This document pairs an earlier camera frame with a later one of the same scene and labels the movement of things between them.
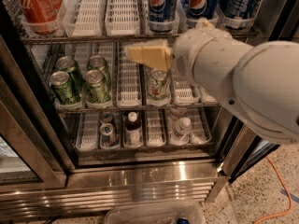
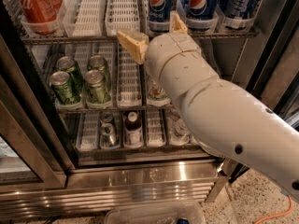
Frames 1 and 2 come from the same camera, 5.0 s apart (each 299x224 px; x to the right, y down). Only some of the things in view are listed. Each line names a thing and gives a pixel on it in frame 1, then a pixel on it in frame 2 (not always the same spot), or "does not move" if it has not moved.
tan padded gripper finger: x=204 y=24 -> x=177 y=25
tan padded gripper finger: x=156 y=55 -> x=135 y=42
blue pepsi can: x=202 y=1 does not move
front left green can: x=61 y=86 does not move
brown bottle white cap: x=133 y=131 does not move
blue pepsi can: x=239 y=1 does not move
